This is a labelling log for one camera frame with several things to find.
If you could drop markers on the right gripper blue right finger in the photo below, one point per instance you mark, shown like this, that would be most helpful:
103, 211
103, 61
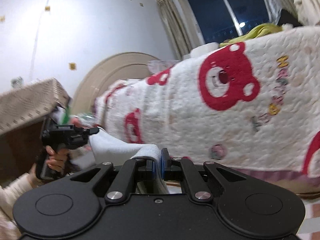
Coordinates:
184, 171

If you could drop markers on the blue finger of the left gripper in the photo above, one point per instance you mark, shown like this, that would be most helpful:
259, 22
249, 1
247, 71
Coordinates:
93, 130

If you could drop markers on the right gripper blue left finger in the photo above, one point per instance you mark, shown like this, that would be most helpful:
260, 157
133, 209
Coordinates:
135, 176

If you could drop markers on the light grey t-shirt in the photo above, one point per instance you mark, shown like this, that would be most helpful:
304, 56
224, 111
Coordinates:
108, 148

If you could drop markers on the person's left forearm sleeve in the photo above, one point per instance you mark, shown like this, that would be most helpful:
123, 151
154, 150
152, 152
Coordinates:
9, 195

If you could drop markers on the person's left hand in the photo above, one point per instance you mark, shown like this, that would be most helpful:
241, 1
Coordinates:
57, 160

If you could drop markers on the green plastic bag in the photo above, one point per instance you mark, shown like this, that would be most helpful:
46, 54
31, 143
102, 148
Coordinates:
66, 116

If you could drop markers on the wooden drawer chest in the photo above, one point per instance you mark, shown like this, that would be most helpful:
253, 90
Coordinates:
23, 111

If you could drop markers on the beige bed headboard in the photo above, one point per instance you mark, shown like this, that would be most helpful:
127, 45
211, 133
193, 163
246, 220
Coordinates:
130, 65

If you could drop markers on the white quilt with red bears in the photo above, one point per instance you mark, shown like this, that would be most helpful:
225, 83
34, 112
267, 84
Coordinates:
252, 106

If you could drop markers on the beige curtain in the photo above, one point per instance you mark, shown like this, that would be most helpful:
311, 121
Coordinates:
181, 26

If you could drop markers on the checkered floor rug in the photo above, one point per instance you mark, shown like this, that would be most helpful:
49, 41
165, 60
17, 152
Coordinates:
308, 193

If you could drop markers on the yellow-green blanket on bed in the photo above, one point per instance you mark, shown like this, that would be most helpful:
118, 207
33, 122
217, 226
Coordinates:
258, 31

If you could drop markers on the window with dark glass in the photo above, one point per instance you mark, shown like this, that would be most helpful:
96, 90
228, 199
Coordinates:
207, 21

